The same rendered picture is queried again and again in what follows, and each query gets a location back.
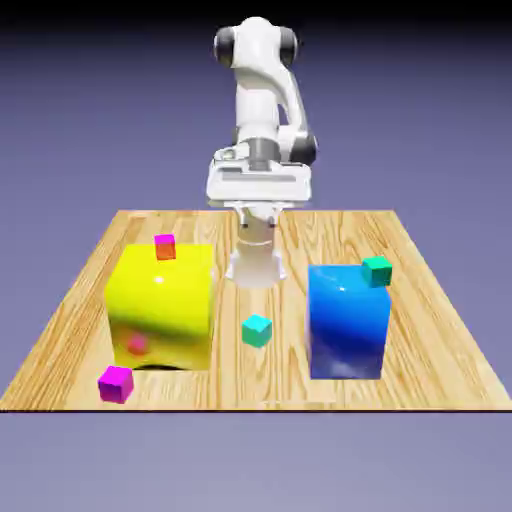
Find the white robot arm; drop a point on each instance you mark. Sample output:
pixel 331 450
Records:
pixel 256 80

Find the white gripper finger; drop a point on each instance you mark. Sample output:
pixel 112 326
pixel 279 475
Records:
pixel 273 216
pixel 243 218

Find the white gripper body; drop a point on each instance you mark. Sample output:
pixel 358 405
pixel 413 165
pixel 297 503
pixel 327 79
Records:
pixel 260 186

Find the small magenta cube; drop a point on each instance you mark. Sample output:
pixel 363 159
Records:
pixel 164 248
pixel 115 384

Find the large blue box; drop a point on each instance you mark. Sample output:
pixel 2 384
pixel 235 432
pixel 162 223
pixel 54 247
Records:
pixel 348 324

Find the small cyan cube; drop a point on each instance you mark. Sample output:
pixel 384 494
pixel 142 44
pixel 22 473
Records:
pixel 256 331

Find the small green cube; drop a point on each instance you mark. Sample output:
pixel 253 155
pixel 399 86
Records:
pixel 378 272

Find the large yellow box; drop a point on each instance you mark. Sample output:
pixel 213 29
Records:
pixel 160 308

